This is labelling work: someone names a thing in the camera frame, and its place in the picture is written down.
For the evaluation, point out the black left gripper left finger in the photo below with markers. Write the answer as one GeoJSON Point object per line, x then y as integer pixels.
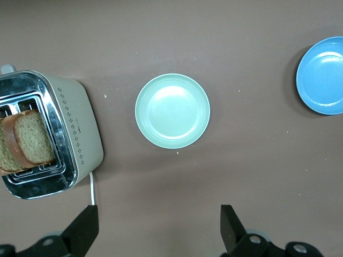
{"type": "Point", "coordinates": [83, 227]}

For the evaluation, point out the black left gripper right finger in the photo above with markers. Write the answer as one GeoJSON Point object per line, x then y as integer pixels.
{"type": "Point", "coordinates": [230, 230]}

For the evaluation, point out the brown bread slice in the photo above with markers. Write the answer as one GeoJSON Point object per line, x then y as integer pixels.
{"type": "Point", "coordinates": [32, 136]}
{"type": "Point", "coordinates": [5, 155]}

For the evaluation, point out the light green plate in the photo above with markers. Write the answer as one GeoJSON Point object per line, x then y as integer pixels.
{"type": "Point", "coordinates": [172, 111]}

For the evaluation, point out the blue plate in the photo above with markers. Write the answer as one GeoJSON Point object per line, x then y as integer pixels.
{"type": "Point", "coordinates": [321, 80]}

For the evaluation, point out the beige chrome toaster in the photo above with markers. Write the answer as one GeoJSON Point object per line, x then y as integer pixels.
{"type": "Point", "coordinates": [80, 128]}

